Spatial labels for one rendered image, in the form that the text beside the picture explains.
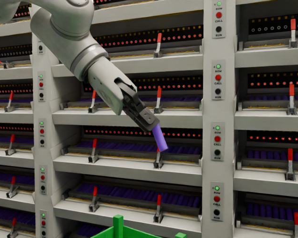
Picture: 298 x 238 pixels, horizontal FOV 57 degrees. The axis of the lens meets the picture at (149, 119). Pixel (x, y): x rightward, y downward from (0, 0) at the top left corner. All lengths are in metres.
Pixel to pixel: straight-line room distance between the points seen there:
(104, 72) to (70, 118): 0.59
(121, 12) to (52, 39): 0.49
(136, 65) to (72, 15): 0.48
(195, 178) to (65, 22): 0.62
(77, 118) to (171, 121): 0.38
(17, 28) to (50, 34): 0.74
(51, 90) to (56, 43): 0.59
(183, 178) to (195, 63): 0.38
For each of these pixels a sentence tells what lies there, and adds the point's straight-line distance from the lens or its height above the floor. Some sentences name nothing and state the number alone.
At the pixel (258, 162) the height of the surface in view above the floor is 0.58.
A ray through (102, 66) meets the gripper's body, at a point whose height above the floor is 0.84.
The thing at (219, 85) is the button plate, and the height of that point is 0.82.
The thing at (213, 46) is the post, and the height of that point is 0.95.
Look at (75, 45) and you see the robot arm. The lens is 0.58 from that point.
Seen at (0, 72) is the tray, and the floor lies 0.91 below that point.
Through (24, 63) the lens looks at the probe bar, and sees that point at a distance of 1.35.
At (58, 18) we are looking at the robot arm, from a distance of 0.56.
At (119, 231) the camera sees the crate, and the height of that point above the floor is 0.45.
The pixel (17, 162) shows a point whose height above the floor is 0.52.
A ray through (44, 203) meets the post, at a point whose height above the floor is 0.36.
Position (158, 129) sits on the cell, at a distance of 0.56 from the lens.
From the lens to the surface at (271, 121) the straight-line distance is 0.88.
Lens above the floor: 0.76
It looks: 2 degrees down
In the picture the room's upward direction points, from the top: straight up
